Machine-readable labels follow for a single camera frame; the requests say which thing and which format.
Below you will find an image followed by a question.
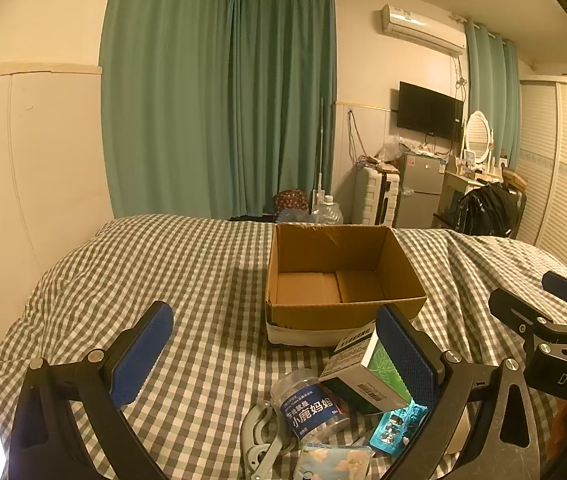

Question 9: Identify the green curtain right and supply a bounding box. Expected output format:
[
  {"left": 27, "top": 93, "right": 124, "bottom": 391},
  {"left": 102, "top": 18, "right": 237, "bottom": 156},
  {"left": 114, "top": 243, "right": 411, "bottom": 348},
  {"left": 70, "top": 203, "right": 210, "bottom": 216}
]
[{"left": 465, "top": 20, "right": 521, "bottom": 169}]

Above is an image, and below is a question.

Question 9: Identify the floral tissue pack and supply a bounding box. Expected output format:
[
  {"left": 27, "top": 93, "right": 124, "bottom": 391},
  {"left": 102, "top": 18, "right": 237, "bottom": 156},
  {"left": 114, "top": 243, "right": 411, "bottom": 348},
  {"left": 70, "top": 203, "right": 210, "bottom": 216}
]
[{"left": 293, "top": 443, "right": 373, "bottom": 480}]

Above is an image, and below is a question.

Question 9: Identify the brown cardboard box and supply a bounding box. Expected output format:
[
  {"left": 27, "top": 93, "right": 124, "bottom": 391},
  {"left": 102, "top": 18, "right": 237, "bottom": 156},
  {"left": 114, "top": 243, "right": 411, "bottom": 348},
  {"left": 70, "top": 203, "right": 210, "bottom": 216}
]
[{"left": 265, "top": 223, "right": 427, "bottom": 348}]

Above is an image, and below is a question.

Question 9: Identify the white air conditioner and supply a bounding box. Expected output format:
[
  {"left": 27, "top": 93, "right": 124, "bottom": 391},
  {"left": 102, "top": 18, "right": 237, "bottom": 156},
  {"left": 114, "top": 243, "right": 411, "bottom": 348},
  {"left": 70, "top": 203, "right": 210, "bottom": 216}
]
[{"left": 381, "top": 4, "right": 467, "bottom": 56}]

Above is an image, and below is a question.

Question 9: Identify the white oval vanity mirror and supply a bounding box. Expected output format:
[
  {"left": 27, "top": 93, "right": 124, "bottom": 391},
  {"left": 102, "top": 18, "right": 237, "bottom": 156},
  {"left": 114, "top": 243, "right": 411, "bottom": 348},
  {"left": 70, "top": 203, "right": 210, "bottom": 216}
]
[{"left": 463, "top": 110, "right": 494, "bottom": 164}]

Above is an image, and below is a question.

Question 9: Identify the green curtain left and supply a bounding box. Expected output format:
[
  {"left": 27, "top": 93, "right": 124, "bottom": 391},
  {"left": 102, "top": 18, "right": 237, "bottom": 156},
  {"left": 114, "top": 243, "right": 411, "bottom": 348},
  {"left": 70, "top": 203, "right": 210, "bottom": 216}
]
[{"left": 99, "top": 0, "right": 337, "bottom": 219}]

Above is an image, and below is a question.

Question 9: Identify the white louvered wardrobe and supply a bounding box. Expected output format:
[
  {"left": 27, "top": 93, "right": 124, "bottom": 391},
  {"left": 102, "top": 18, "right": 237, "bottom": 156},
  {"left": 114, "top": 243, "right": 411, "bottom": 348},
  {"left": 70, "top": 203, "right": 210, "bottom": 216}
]
[{"left": 517, "top": 76, "right": 567, "bottom": 266}]

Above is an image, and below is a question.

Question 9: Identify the green white medicine box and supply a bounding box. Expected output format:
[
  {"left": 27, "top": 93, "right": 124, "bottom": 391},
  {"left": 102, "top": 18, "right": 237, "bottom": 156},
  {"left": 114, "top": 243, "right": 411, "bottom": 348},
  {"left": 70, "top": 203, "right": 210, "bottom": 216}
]
[{"left": 319, "top": 322, "right": 411, "bottom": 415}]

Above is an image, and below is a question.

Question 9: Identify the silver mini fridge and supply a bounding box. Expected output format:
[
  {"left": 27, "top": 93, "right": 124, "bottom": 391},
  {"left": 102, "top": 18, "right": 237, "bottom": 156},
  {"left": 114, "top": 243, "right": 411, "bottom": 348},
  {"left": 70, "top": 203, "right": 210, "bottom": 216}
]
[{"left": 394, "top": 153, "right": 446, "bottom": 229}]

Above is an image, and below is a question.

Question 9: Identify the checkered bed sheet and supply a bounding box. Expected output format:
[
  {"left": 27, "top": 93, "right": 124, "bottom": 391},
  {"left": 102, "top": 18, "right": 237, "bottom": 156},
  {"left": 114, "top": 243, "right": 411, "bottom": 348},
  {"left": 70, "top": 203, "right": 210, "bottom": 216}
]
[{"left": 0, "top": 216, "right": 567, "bottom": 479}]

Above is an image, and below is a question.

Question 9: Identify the large clear water bottle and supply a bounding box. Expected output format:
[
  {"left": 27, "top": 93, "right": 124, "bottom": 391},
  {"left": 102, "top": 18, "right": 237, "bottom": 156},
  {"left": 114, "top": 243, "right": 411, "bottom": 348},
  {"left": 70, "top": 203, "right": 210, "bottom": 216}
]
[{"left": 312, "top": 195, "right": 343, "bottom": 226}]

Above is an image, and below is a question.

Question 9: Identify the grey plastic clip tool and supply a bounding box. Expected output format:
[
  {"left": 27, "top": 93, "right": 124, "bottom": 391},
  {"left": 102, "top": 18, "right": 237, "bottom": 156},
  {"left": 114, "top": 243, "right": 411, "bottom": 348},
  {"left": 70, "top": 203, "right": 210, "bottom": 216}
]
[{"left": 240, "top": 401, "right": 297, "bottom": 479}]

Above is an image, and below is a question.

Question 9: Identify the white suitcase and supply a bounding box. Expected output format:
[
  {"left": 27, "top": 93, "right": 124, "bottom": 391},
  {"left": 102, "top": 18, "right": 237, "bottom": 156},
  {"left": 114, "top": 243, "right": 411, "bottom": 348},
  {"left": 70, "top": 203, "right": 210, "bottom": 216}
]
[{"left": 352, "top": 167, "right": 399, "bottom": 226}]

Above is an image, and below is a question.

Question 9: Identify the green curtain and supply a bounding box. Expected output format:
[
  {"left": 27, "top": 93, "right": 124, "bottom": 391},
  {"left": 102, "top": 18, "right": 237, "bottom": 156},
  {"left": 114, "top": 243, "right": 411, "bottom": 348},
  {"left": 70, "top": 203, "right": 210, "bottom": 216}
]
[
  {"left": 99, "top": 0, "right": 337, "bottom": 219},
  {"left": 465, "top": 20, "right": 521, "bottom": 169}
]

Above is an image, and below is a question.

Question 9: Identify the black jacket on chair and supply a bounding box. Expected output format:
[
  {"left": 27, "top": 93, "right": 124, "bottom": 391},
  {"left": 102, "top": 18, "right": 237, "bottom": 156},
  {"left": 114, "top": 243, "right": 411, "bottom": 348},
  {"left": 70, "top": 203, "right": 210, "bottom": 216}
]
[{"left": 455, "top": 183, "right": 526, "bottom": 238}]

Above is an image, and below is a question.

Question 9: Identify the black wall television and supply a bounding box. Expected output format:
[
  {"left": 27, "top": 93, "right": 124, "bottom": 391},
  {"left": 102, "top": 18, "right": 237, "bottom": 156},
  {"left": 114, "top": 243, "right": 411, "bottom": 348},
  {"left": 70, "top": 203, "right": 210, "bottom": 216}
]
[{"left": 397, "top": 81, "right": 463, "bottom": 141}]

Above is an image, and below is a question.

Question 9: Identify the dark patterned bag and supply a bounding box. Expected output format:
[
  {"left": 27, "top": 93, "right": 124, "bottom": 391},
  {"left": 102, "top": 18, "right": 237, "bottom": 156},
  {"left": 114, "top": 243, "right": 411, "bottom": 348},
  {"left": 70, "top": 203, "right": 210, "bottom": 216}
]
[{"left": 274, "top": 188, "right": 309, "bottom": 214}]

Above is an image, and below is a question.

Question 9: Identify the clear plastic swab jar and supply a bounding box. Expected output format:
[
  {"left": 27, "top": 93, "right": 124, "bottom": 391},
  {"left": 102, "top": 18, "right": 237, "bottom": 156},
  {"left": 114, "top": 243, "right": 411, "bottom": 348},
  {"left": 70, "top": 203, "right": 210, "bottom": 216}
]
[{"left": 270, "top": 368, "right": 349, "bottom": 443}]

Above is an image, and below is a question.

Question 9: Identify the teal blister pill pack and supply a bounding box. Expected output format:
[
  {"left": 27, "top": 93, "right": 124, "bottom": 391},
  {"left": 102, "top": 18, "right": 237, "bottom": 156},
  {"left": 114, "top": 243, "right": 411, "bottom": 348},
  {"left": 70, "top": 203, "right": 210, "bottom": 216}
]
[{"left": 369, "top": 401, "right": 429, "bottom": 457}]

